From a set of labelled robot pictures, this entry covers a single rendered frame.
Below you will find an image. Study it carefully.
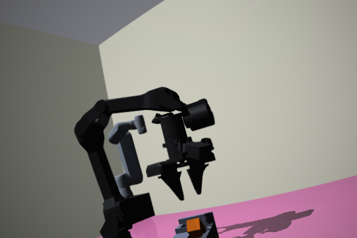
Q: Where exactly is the orange l-shaped part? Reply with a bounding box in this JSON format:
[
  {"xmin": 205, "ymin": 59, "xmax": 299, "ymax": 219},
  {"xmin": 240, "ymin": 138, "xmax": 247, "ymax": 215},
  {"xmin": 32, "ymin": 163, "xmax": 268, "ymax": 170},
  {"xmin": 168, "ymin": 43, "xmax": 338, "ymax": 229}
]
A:
[{"xmin": 186, "ymin": 217, "xmax": 206, "ymax": 238}]

